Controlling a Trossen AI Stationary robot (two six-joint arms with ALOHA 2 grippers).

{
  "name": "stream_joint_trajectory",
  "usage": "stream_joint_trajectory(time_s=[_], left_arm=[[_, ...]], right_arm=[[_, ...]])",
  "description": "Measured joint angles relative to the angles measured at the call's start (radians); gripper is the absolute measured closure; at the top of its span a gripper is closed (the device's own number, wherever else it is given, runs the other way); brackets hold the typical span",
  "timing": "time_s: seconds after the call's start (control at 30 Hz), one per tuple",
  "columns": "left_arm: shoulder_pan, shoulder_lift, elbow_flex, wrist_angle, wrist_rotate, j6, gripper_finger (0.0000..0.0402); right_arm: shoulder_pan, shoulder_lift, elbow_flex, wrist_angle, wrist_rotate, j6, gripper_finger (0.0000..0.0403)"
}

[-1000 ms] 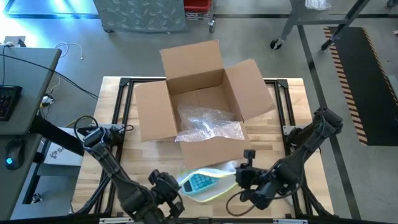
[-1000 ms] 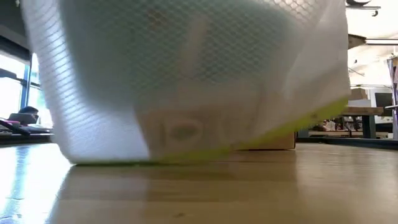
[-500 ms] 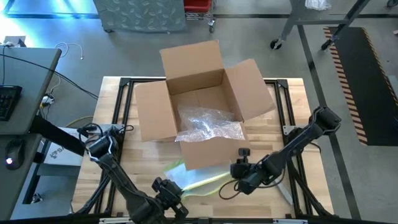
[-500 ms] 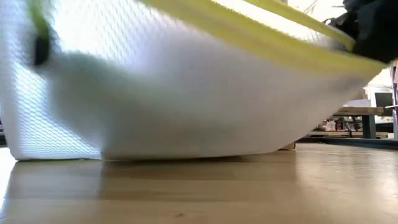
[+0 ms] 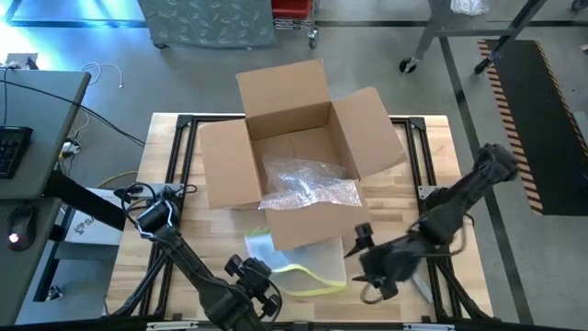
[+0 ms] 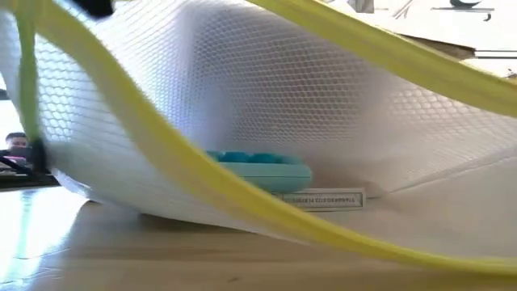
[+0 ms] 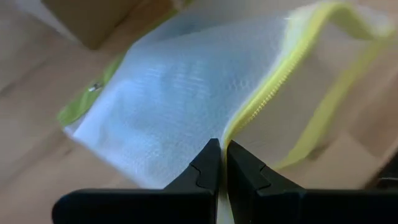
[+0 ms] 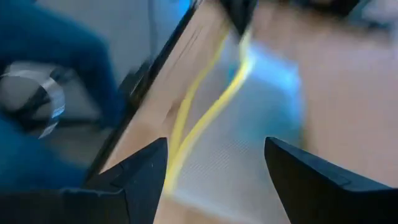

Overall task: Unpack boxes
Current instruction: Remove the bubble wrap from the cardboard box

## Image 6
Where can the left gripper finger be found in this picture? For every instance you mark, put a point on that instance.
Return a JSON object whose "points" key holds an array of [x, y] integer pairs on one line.
{"points": [[97, 7]]}

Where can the clear pouch with green edge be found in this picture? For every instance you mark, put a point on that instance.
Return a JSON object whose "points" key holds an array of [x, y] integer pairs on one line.
{"points": [[262, 81]]}

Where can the teal calculator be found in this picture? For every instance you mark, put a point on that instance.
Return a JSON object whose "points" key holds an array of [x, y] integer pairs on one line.
{"points": [[270, 175]]}

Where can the white card box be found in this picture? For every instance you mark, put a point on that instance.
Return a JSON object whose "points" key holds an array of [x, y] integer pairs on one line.
{"points": [[323, 199]]}

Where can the person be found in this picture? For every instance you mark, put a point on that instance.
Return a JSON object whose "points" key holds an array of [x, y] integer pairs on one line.
{"points": [[16, 141]]}

